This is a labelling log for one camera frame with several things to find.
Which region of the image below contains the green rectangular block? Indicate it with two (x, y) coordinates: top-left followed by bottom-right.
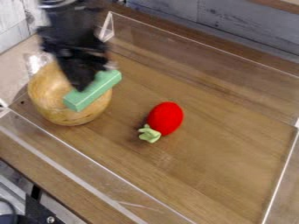
(63, 70), (122, 112)

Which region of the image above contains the clear acrylic tray enclosure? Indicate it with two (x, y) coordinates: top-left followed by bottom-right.
(0, 13), (299, 224)

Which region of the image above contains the red plush strawberry toy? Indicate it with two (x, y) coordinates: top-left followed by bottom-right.
(138, 101), (184, 144)

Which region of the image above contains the brown wooden bowl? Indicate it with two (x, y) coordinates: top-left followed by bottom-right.
(27, 62), (112, 126)

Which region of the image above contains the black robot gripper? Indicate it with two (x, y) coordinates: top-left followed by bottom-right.
(37, 3), (115, 92)

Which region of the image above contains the black clamp with cable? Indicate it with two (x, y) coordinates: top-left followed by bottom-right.
(0, 186), (65, 224)

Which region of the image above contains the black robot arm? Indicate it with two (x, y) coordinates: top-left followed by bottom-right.
(36, 0), (109, 92)

